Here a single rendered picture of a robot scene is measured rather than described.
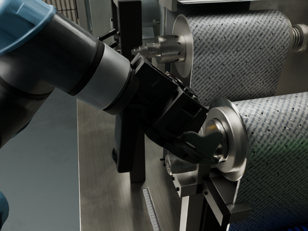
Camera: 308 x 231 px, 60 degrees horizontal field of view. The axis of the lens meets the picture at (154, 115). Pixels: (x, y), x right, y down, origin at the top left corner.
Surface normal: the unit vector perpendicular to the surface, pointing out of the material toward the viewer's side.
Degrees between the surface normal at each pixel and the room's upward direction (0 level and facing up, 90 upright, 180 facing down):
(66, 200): 0
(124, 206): 0
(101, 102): 111
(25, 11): 56
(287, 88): 90
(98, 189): 0
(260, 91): 92
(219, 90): 92
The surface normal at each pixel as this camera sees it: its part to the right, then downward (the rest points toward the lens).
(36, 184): 0.00, -0.84
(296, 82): -0.97, 0.13
